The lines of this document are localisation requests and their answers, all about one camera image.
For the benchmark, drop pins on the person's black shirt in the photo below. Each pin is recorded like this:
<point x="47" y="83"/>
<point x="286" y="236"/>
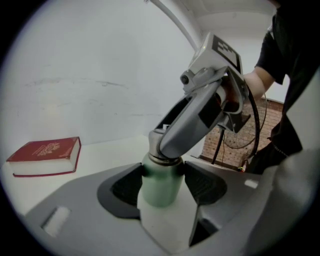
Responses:
<point x="292" y="75"/>

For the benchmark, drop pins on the red hardcover book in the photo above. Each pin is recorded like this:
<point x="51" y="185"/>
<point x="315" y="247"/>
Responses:
<point x="42" y="155"/>

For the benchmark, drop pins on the person's right forearm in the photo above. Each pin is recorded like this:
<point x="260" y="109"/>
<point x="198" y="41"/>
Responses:
<point x="257" y="81"/>

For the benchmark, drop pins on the person's right hand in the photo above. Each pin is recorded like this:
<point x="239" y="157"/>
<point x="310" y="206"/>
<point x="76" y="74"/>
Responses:
<point x="228" y="95"/>

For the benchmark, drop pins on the black floor fan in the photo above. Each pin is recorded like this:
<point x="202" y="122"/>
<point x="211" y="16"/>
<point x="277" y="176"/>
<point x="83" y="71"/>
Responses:
<point x="237" y="140"/>

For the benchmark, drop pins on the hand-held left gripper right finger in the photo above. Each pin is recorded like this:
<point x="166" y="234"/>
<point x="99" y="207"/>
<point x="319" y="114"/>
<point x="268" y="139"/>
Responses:
<point x="225" y="200"/>

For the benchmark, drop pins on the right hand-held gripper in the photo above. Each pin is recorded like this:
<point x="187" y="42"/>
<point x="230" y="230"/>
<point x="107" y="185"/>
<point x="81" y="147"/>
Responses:
<point x="210" y="57"/>

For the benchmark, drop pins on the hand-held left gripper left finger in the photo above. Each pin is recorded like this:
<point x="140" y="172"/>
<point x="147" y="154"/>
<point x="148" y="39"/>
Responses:
<point x="82" y="220"/>

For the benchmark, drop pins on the small metal bottle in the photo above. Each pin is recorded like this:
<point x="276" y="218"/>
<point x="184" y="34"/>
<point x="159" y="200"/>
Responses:
<point x="160" y="185"/>

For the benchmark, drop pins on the white table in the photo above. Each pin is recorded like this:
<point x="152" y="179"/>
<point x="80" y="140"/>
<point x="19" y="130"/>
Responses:
<point x="105" y="155"/>

